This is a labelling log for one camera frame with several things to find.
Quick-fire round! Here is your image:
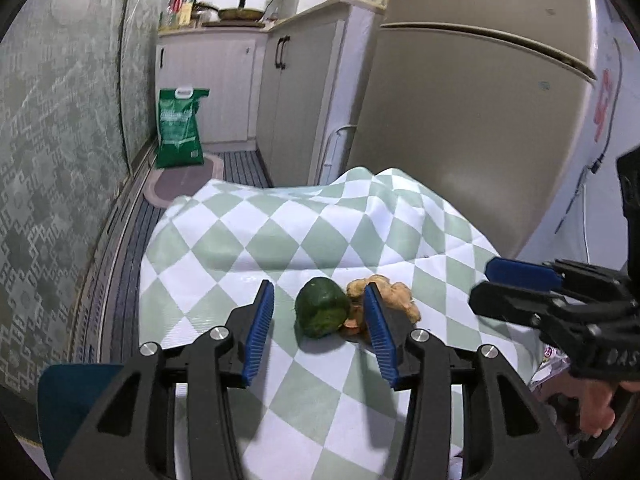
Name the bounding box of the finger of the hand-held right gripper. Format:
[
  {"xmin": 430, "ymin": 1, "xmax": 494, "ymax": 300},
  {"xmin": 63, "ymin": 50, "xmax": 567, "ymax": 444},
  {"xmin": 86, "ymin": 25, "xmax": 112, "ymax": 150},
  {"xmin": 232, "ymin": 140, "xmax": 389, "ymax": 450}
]
[
  {"xmin": 469, "ymin": 281, "xmax": 640, "ymax": 343},
  {"xmin": 484, "ymin": 256, "xmax": 631, "ymax": 306}
]

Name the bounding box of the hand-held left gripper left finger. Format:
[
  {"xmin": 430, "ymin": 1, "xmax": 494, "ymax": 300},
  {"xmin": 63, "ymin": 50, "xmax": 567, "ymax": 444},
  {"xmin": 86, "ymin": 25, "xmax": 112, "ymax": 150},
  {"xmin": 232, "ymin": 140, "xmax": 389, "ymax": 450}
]
[{"xmin": 47, "ymin": 279, "xmax": 276, "ymax": 480}]

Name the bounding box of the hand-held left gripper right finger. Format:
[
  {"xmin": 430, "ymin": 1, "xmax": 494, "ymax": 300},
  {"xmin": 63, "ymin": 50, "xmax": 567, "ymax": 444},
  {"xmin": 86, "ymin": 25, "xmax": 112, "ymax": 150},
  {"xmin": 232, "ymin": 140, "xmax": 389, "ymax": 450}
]
[{"xmin": 362, "ymin": 282, "xmax": 583, "ymax": 480}]

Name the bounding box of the plastic garbage bag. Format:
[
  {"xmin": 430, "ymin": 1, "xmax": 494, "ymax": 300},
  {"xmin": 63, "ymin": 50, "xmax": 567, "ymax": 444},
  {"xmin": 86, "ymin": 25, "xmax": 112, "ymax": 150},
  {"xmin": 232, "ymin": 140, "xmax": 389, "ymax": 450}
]
[{"xmin": 527, "ymin": 345, "xmax": 581, "ymax": 441}]

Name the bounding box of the person's right hand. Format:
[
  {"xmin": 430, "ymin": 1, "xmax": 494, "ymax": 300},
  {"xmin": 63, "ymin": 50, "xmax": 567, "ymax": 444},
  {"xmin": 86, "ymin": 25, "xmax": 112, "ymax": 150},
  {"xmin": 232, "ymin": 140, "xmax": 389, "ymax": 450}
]
[{"xmin": 577, "ymin": 380, "xmax": 618, "ymax": 438}]

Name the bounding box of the ginger root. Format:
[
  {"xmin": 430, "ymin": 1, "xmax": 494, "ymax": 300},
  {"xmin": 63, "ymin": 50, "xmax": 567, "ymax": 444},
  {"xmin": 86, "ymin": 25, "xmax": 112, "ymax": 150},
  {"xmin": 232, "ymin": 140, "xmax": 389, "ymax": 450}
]
[{"xmin": 345, "ymin": 275, "xmax": 422, "ymax": 343}]

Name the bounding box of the green bell pepper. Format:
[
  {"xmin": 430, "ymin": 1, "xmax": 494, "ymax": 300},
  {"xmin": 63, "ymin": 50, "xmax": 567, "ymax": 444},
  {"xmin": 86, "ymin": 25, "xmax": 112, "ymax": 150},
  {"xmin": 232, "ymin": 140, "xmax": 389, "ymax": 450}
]
[{"xmin": 294, "ymin": 276, "xmax": 351, "ymax": 338}]

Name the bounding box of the green white checkered tablecloth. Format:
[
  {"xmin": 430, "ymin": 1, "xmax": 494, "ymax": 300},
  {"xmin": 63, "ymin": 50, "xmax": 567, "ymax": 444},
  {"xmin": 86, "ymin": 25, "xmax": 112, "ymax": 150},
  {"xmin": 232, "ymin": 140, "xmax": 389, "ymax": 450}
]
[{"xmin": 139, "ymin": 167, "xmax": 551, "ymax": 480}]

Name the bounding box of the beige refrigerator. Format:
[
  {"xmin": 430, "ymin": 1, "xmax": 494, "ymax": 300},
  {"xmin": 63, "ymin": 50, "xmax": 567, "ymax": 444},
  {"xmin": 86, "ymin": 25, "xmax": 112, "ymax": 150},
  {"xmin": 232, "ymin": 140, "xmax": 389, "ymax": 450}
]
[{"xmin": 345, "ymin": 0, "xmax": 601, "ymax": 261}]

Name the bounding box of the grey striped floor runner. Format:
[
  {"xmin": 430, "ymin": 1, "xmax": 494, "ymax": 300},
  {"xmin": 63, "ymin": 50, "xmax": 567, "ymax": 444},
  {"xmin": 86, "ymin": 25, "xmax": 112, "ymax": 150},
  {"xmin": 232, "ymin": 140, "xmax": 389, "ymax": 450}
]
[{"xmin": 220, "ymin": 151, "xmax": 273, "ymax": 189}]

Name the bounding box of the oval floor mat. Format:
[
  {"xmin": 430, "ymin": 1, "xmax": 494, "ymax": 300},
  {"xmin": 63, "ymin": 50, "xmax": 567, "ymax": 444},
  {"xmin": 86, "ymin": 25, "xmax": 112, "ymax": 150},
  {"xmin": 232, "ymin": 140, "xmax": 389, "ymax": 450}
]
[{"xmin": 145, "ymin": 152, "xmax": 227, "ymax": 208}]

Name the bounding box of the teal chair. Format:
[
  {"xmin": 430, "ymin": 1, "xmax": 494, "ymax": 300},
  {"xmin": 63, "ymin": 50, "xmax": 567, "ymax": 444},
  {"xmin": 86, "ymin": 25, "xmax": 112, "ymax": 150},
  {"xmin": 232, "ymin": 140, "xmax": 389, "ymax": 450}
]
[{"xmin": 37, "ymin": 364, "xmax": 126, "ymax": 461}]

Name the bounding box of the green rice bag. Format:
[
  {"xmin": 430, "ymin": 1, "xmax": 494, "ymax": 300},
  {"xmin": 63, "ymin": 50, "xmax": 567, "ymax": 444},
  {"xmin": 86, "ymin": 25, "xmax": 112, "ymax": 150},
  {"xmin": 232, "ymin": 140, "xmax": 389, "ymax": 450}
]
[{"xmin": 155, "ymin": 87, "xmax": 211, "ymax": 168}]

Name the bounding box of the white side cabinet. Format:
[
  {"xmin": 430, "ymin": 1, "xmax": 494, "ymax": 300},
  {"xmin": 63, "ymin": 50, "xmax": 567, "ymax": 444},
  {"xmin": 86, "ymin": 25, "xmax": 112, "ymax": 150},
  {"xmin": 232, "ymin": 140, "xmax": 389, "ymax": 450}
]
[{"xmin": 256, "ymin": 0, "xmax": 386, "ymax": 186}]

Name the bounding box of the white kitchen base cabinet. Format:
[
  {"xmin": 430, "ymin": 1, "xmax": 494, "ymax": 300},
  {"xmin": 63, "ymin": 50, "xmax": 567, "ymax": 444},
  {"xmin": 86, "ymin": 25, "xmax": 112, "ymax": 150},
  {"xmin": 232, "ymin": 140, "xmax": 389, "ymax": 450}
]
[{"xmin": 156, "ymin": 30, "xmax": 268, "ymax": 143}]

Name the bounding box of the patterned glass sliding door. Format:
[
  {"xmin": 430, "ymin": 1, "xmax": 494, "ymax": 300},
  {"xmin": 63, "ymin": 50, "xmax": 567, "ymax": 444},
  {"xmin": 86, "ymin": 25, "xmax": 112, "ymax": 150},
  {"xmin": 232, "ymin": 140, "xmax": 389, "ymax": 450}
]
[
  {"xmin": 117, "ymin": 0, "xmax": 181, "ymax": 171},
  {"xmin": 0, "ymin": 0, "xmax": 131, "ymax": 401}
]

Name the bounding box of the frying pan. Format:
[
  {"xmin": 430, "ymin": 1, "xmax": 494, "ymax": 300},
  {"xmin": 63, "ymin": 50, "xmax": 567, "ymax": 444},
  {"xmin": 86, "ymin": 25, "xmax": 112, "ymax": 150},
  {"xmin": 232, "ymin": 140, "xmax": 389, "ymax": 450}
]
[{"xmin": 192, "ymin": 2, "xmax": 265, "ymax": 23}]

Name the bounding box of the black wall cable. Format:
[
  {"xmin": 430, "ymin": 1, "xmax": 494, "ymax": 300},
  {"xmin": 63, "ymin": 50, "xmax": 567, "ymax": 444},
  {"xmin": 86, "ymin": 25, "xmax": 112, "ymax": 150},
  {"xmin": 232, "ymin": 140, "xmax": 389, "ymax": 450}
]
[{"xmin": 555, "ymin": 35, "xmax": 623, "ymax": 241}]

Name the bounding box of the red wall sticker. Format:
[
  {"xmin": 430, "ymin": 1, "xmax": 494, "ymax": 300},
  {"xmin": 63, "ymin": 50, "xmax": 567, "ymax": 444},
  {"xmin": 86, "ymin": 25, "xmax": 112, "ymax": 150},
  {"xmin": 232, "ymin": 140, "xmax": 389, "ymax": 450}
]
[{"xmin": 592, "ymin": 70, "xmax": 616, "ymax": 143}]

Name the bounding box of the white metal frame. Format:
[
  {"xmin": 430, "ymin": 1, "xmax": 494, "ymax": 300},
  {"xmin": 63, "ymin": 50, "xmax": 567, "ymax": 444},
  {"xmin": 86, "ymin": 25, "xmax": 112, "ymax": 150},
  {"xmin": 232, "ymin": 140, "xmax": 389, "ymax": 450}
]
[{"xmin": 322, "ymin": 124, "xmax": 357, "ymax": 183}]

